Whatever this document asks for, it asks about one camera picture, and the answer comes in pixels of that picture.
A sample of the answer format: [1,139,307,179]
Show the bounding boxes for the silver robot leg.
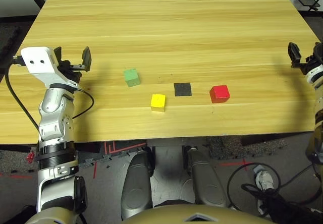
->
[185,147,229,208]
[120,150,154,221]

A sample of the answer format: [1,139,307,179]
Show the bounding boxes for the black stand base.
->
[296,0,321,12]

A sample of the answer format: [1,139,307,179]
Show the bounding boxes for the yellow wooden block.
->
[150,93,167,113]

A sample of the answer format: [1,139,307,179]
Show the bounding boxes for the speckled grey floor mat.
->
[205,134,286,159]

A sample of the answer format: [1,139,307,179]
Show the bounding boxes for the thin black left wrist cable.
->
[72,87,95,120]

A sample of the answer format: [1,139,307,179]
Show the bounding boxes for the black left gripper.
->
[53,46,92,84]

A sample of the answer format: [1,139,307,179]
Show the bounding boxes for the red tape cross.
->
[218,158,250,171]

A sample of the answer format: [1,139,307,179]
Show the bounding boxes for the black square marker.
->
[174,82,192,97]

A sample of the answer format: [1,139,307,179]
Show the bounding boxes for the green wooden block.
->
[123,68,140,88]

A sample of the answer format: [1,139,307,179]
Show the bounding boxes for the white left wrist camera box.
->
[20,46,61,88]

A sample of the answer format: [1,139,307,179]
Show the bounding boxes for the silver left robot leg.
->
[120,150,154,221]

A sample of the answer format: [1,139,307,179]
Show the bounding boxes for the black foam mat red lines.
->
[75,139,147,164]

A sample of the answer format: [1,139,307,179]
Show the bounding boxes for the silver right robot leg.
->
[185,147,229,208]

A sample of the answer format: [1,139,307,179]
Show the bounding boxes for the white bystander shoe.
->
[255,170,276,191]
[256,197,270,216]

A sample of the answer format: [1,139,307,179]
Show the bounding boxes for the gold robot torso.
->
[121,203,273,224]

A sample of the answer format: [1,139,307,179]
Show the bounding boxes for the red wooden block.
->
[209,84,231,104]

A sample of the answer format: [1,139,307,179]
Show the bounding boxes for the black floor cable loop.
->
[226,162,323,209]

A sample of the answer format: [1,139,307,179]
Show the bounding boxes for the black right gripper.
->
[288,41,323,75]

